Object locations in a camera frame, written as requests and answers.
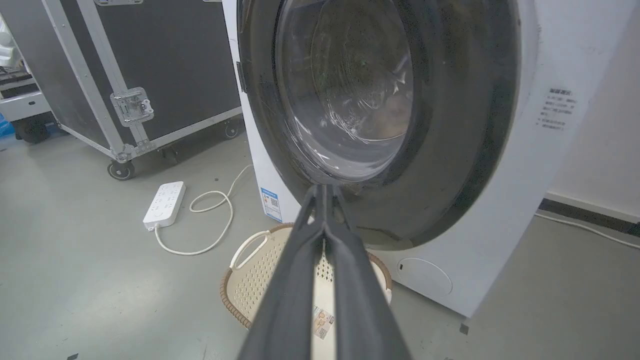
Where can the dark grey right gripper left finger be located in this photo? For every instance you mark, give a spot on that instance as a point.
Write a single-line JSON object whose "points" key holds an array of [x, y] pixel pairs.
{"points": [[292, 290]]}

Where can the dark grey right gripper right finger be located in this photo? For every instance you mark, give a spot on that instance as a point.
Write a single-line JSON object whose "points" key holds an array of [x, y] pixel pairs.
{"points": [[360, 295]]}

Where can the round black washing machine door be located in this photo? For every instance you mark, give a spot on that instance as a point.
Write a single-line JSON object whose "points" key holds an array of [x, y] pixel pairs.
{"points": [[450, 125]]}

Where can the white front-load washing machine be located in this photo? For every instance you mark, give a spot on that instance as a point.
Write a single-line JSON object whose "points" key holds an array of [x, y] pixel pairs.
{"points": [[520, 190]]}

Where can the cream perforated laundry basket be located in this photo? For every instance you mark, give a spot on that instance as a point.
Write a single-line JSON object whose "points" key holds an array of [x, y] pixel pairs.
{"points": [[255, 285]]}

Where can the black flight case on wheels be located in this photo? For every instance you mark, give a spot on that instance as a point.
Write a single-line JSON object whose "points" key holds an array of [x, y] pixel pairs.
{"points": [[150, 65]]}

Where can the white grey wheeled cart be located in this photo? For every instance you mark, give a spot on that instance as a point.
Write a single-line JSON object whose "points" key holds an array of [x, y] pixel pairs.
{"points": [[22, 100]]}

